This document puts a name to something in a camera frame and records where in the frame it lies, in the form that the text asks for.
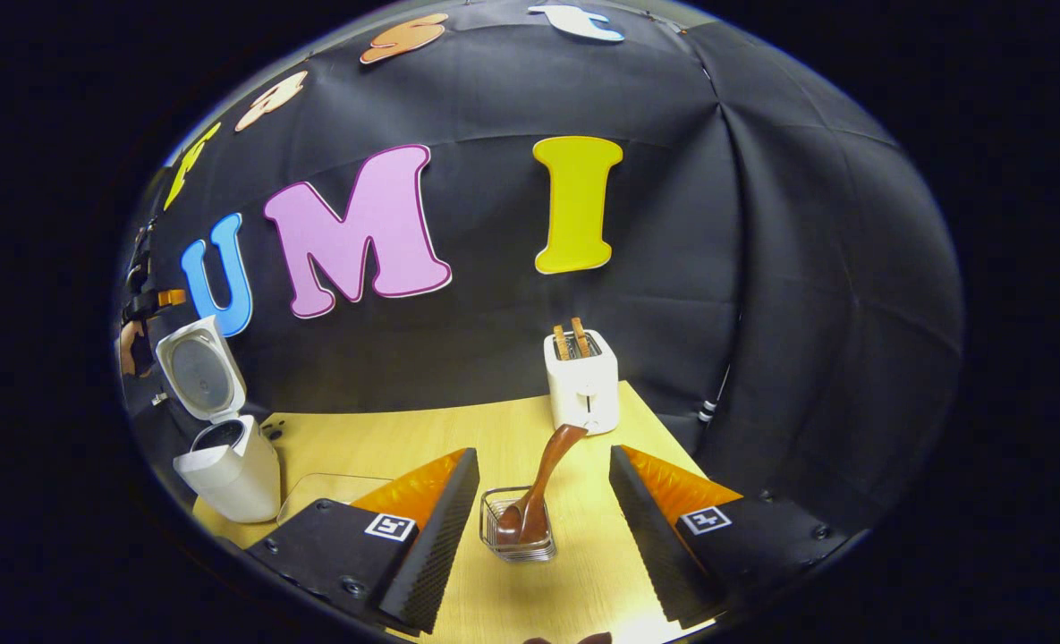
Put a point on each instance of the white rice cooker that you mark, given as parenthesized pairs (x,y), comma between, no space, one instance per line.
(234,474)

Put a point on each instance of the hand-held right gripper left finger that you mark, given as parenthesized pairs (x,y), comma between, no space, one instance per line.
(436,546)

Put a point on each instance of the brown toast slice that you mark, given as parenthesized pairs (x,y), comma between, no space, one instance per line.
(580,337)
(562,343)

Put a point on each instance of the black backdrop cloth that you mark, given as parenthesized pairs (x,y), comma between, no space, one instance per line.
(494,313)

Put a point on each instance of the white toaster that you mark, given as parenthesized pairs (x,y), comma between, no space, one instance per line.
(583,394)

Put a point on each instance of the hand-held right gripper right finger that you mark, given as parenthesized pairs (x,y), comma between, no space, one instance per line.
(655,546)

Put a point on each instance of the dark wooden spoon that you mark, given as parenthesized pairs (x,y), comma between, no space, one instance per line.
(547,465)

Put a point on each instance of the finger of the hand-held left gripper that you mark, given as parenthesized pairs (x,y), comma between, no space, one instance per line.
(173,297)

